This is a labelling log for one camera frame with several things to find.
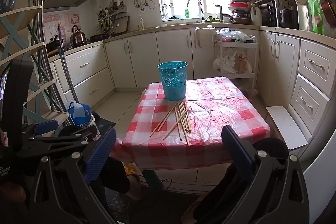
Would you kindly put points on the wall utensil rack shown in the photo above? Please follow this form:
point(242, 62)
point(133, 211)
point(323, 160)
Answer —
point(110, 15)

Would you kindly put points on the white cabinet door hanger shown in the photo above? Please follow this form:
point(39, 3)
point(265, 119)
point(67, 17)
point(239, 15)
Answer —
point(203, 35)

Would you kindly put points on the red white checkered tablecloth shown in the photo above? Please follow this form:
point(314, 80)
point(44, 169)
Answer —
point(223, 108)

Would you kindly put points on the pile of wooden chopsticks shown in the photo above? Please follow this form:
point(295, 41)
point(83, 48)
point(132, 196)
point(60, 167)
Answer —
point(181, 116)

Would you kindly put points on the white rolling cart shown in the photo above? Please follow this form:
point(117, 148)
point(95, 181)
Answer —
point(252, 61)

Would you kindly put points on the chrome sink faucet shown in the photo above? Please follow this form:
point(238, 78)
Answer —
point(200, 7)

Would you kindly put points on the black rice cooker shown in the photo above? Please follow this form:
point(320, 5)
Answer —
point(288, 18)

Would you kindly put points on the steel kettle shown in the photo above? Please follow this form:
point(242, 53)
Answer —
point(78, 36)

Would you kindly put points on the person's leg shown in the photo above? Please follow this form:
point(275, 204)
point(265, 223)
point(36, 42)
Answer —
point(118, 174)

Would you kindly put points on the clear plastic bottle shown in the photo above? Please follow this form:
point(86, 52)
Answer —
point(141, 24)

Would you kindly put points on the stack of pots and bowls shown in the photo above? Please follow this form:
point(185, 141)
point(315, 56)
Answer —
point(240, 11)

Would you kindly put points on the teal perforated plastic basket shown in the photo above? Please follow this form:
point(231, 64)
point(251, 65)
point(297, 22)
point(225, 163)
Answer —
point(173, 82)

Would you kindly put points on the white step stool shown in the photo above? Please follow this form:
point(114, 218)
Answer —
point(287, 127)

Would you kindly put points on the red pan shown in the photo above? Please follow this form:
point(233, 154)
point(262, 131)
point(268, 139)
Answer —
point(328, 12)

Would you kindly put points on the green packet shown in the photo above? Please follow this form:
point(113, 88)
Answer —
point(315, 14)

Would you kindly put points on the metal pole mop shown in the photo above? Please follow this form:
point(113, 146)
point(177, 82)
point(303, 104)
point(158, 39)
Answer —
point(65, 69)

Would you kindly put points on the white thermos jug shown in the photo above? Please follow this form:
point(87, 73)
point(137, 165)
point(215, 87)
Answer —
point(302, 14)

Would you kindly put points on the person's left hand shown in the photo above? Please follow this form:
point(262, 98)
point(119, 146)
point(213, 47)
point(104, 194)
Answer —
point(11, 192)

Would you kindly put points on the white base cabinet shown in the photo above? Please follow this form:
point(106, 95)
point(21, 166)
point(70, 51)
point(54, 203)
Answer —
point(84, 74)
point(288, 64)
point(157, 56)

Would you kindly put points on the tan plastic bag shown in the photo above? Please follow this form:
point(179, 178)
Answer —
point(244, 64)

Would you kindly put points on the teal wooden folding shelf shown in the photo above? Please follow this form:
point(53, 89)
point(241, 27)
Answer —
point(15, 37)

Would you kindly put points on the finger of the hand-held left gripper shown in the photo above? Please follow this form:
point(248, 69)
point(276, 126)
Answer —
point(60, 141)
point(46, 126)

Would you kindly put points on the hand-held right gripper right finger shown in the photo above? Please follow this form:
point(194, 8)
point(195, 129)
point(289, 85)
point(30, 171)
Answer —
point(236, 146)

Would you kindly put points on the green dish soap bottle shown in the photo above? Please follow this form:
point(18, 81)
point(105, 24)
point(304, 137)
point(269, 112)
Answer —
point(187, 12)

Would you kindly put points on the blue plastic bag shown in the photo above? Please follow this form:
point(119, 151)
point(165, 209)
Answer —
point(78, 113)

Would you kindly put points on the black countertop oven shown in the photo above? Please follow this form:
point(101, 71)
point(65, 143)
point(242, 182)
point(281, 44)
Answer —
point(267, 14)

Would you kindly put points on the clear plastic bags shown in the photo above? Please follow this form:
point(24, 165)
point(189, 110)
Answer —
point(233, 35)

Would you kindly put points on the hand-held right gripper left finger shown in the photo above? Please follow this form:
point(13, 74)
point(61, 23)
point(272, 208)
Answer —
point(101, 153)

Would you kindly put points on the pink wall stickers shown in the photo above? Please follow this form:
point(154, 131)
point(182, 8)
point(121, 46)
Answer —
point(52, 27)

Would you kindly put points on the white plastic bag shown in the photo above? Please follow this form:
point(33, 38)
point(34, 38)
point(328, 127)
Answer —
point(223, 62)

